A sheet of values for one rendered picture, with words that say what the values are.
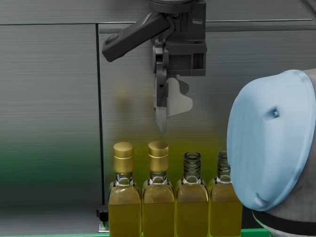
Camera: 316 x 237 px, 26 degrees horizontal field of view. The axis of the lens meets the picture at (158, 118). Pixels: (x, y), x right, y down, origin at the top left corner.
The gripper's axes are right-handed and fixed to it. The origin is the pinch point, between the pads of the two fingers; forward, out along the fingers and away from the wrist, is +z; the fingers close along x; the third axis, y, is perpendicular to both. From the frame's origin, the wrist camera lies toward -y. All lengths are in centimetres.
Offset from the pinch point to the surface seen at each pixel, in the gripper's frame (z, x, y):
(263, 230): 24.5, 2.7, 19.7
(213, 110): 4.0, 11.5, 10.9
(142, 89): -0.5, 11.6, -2.1
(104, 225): 23.4, 4.2, -9.6
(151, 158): 6.7, -1.5, -1.1
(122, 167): 7.9, -2.0, -6.0
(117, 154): 5.6, -1.6, -6.8
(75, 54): -6.2, 14.7, -14.0
